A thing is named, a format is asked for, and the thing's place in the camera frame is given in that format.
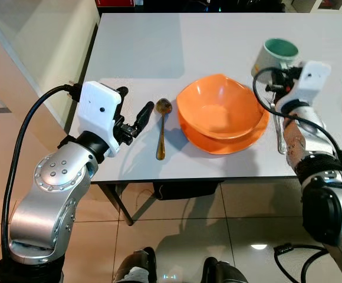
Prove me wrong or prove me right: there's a silver fork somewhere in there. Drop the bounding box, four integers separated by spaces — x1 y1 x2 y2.
274 103 288 156

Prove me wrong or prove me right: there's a beige cabinet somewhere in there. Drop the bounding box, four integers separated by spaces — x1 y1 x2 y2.
0 0 100 129

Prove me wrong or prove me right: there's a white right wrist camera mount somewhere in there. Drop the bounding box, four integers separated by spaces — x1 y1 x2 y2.
275 60 332 114

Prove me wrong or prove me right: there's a white shelf cabinet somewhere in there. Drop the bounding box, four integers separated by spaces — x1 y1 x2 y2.
291 0 342 14

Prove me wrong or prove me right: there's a white mug with green inside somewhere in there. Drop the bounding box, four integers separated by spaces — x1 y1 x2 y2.
252 38 300 81

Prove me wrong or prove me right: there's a robot left leg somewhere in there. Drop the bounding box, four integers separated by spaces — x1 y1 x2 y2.
113 247 158 283

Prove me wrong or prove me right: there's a red object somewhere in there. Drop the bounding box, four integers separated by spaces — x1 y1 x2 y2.
95 0 136 8

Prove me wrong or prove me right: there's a bronze metal spoon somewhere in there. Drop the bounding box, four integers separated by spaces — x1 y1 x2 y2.
154 98 173 162

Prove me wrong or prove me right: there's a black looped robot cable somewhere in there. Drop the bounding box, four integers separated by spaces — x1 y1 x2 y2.
274 242 329 283

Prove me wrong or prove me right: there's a black box under table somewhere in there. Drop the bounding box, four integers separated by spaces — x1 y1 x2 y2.
153 180 219 200

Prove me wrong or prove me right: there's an orange bowl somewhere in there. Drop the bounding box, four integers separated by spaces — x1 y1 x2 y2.
176 73 265 141

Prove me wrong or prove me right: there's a robot leg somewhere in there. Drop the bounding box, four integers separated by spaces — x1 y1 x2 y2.
201 257 249 283
113 247 158 283

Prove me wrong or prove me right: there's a dark metal table leg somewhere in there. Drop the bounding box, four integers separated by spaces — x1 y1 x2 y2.
97 182 134 226

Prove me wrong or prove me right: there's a robot right leg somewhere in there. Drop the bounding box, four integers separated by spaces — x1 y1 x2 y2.
201 257 249 283

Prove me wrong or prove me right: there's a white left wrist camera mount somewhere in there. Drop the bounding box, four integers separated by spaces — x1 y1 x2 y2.
77 81 123 157

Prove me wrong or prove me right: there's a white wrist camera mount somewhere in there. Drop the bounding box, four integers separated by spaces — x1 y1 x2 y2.
275 60 332 114
77 81 123 157

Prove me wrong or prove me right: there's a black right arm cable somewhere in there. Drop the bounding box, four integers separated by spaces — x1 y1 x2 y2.
252 67 342 169

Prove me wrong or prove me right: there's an orange plate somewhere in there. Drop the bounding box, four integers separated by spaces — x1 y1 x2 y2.
177 106 271 156

